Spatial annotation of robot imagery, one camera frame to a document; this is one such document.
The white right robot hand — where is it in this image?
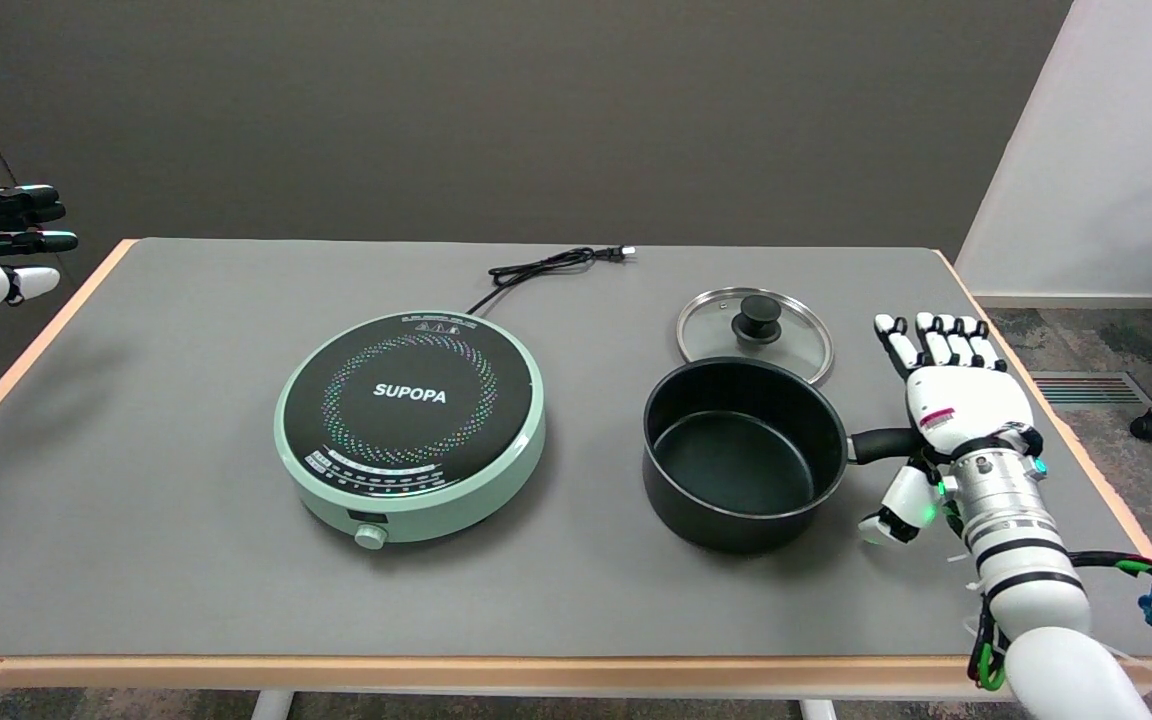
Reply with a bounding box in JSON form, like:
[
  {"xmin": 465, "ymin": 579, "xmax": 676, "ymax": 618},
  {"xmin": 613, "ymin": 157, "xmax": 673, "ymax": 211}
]
[{"xmin": 857, "ymin": 312, "xmax": 1045, "ymax": 547}]

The black soup pot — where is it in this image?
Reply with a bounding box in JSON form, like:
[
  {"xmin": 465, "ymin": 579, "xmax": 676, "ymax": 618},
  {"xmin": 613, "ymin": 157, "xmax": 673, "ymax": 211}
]
[{"xmin": 642, "ymin": 357, "xmax": 925, "ymax": 555}]

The floor vent grille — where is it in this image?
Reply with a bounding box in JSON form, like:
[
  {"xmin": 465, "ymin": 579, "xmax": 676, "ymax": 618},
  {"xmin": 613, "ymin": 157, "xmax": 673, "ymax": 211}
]
[{"xmin": 1030, "ymin": 371, "xmax": 1152, "ymax": 407}]

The glass lid with black knob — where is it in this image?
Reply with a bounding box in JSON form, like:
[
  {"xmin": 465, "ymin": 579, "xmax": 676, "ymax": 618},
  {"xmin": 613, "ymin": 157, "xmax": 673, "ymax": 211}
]
[{"xmin": 675, "ymin": 287, "xmax": 835, "ymax": 386}]

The grey table mat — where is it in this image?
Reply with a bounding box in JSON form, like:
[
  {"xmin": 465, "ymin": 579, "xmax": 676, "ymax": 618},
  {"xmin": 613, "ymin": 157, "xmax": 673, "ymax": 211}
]
[{"xmin": 0, "ymin": 238, "xmax": 1152, "ymax": 659}]

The green round induction cooker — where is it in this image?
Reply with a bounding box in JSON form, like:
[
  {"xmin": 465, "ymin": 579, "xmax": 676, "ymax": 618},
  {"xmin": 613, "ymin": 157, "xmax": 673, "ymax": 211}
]
[{"xmin": 274, "ymin": 310, "xmax": 547, "ymax": 552}]

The black cable with green ring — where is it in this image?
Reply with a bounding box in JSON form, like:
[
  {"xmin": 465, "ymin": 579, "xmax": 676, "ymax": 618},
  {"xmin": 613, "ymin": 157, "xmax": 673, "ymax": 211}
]
[{"xmin": 966, "ymin": 590, "xmax": 1009, "ymax": 693}]

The black power cord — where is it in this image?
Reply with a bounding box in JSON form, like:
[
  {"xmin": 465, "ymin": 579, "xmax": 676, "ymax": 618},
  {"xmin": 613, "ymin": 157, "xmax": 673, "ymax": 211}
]
[{"xmin": 466, "ymin": 246, "xmax": 635, "ymax": 316}]

